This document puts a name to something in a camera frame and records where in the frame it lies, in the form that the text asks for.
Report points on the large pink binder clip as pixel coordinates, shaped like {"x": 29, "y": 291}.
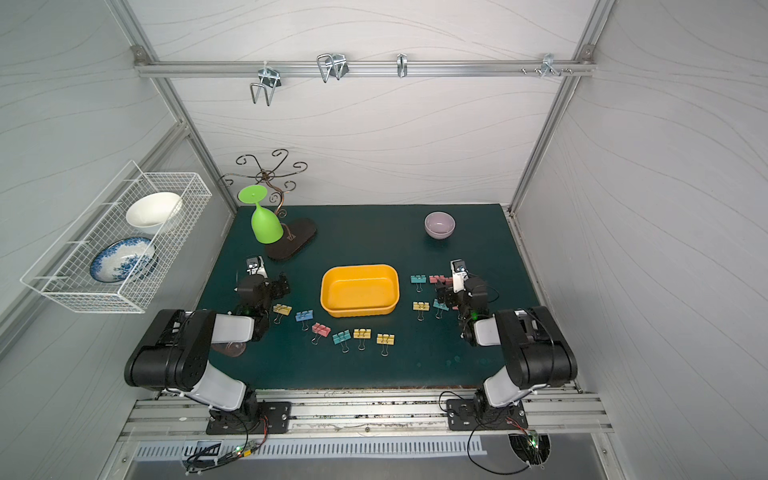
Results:
{"x": 319, "y": 331}

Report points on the green plastic wine glass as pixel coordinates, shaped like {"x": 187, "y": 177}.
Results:
{"x": 265, "y": 224}

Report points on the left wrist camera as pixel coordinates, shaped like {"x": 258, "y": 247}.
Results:
{"x": 256, "y": 266}

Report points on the teal binder clip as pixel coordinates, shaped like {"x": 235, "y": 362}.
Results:
{"x": 418, "y": 281}
{"x": 440, "y": 308}
{"x": 341, "y": 339}

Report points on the white wire basket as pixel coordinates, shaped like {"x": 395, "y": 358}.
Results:
{"x": 61, "y": 274}

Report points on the yellow plastic storage box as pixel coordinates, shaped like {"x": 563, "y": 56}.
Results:
{"x": 360, "y": 291}

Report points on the black metal cup stand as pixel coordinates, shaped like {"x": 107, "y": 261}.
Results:
{"x": 297, "y": 234}

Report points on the double prong metal hook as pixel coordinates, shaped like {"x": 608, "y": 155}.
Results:
{"x": 268, "y": 80}

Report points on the metal hook right end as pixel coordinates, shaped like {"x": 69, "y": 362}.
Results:
{"x": 547, "y": 68}

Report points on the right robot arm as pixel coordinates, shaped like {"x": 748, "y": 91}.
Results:
{"x": 535, "y": 353}

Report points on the cream binder clip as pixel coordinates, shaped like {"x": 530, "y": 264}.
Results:
{"x": 281, "y": 311}
{"x": 385, "y": 341}
{"x": 362, "y": 335}

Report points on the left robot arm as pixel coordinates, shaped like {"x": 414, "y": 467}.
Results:
{"x": 173, "y": 354}

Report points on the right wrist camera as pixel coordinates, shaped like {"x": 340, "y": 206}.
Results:
{"x": 459, "y": 275}

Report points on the clear plastic cup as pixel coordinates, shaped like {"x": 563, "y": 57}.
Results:
{"x": 231, "y": 349}

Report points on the blue binder clip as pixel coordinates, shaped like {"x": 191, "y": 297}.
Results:
{"x": 304, "y": 318}

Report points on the purple ceramic bowl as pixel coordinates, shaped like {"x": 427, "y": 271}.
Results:
{"x": 439, "y": 225}

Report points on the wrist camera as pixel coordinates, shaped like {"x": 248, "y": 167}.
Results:
{"x": 459, "y": 275}
{"x": 256, "y": 266}

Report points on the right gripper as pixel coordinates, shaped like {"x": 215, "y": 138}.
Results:
{"x": 447, "y": 295}

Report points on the aluminium crossbar rail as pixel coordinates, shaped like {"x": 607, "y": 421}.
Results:
{"x": 357, "y": 69}

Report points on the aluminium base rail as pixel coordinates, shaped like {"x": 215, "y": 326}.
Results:
{"x": 368, "y": 413}

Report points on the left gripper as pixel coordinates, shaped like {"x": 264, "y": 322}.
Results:
{"x": 278, "y": 288}

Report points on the blue patterned plate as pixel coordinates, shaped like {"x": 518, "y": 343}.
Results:
{"x": 129, "y": 257}

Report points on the yellow binder clip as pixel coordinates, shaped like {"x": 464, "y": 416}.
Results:
{"x": 421, "y": 308}

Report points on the green table mat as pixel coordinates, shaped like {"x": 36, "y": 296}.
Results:
{"x": 428, "y": 350}

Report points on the white ceramic bowl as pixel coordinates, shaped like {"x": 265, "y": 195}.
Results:
{"x": 155, "y": 213}

